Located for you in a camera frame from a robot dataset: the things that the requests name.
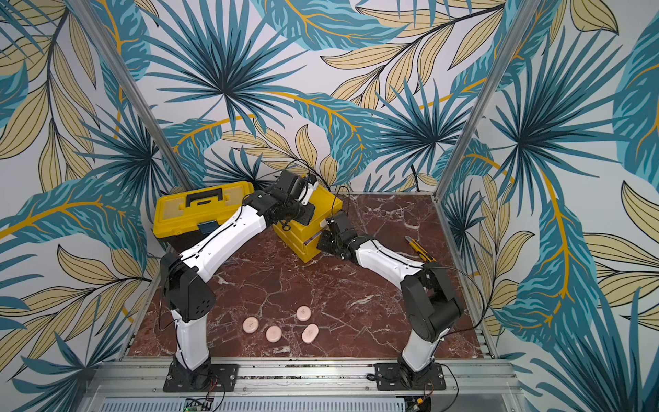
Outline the yellow drawer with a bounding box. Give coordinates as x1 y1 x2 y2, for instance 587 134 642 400
303 228 328 248

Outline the pink round earphone case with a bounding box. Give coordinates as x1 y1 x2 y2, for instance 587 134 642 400
265 325 282 343
296 306 312 322
242 316 259 334

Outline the pink oval earphone case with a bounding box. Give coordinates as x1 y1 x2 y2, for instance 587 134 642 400
302 324 319 344

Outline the yellow plastic drawer cabinet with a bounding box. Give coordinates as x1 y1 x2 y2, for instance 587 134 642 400
273 186 343 264

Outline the yellow black utility knife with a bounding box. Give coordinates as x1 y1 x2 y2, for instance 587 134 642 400
405 236 437 264

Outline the yellow black plastic toolbox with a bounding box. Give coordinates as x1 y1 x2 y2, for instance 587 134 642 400
153 181 254 251

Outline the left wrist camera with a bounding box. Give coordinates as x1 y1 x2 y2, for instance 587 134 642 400
271 170 319 205

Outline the left aluminium frame post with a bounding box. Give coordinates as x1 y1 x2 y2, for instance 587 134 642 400
70 0 194 191

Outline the aluminium frame post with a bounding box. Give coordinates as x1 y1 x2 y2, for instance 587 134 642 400
432 0 540 204
70 0 194 191

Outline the right aluminium frame post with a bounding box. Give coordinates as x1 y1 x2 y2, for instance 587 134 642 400
432 0 540 204

